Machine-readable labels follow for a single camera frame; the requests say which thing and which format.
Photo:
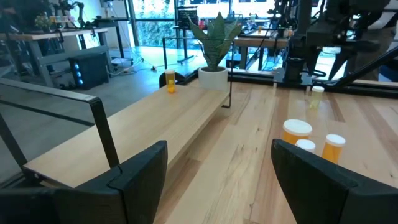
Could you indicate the green plant in white pot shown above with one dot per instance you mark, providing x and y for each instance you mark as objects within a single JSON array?
[{"x": 213, "y": 79}]

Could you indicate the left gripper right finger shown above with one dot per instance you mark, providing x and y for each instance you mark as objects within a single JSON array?
[{"x": 317, "y": 193}]

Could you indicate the small orange medicine bottle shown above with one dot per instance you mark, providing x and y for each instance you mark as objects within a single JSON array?
[
  {"x": 333, "y": 151},
  {"x": 170, "y": 81}
]

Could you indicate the wooden table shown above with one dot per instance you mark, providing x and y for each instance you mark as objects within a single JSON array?
[{"x": 258, "y": 42}]

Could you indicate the small yellow medicine bottle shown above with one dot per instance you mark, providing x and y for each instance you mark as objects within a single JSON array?
[{"x": 316, "y": 97}]

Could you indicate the large orange medicine bottle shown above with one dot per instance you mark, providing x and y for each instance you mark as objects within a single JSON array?
[{"x": 295, "y": 130}]

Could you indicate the wooden workbench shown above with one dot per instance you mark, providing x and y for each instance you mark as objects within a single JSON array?
[{"x": 62, "y": 32}]

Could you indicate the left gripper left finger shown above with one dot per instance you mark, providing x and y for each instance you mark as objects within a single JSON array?
[{"x": 133, "y": 186}]

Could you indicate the black rack stand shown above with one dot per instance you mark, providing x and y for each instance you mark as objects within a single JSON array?
[{"x": 186, "y": 15}]

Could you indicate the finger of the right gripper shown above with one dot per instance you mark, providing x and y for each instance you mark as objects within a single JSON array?
[
  {"x": 340, "y": 62},
  {"x": 313, "y": 60}
]

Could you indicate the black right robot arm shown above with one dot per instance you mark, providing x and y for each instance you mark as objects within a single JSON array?
[{"x": 297, "y": 37}]

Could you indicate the black computer tower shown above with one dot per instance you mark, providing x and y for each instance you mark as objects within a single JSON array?
[{"x": 93, "y": 70}]

